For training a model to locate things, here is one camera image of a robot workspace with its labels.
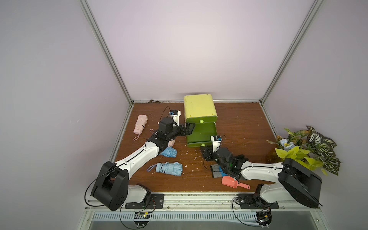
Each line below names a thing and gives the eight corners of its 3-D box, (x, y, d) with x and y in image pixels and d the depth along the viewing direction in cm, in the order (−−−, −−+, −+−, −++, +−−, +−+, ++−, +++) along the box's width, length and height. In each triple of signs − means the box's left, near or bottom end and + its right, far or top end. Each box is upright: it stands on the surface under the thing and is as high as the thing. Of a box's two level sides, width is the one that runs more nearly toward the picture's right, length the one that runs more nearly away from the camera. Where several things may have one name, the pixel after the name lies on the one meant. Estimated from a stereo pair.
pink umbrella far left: (132, 140, 100) (130, 137, 97) (139, 118, 113) (137, 114, 110) (143, 140, 100) (142, 137, 97) (148, 118, 113) (147, 114, 110)
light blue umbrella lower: (148, 175, 83) (146, 173, 80) (150, 164, 88) (148, 161, 84) (182, 175, 83) (182, 173, 80) (182, 164, 87) (182, 161, 84)
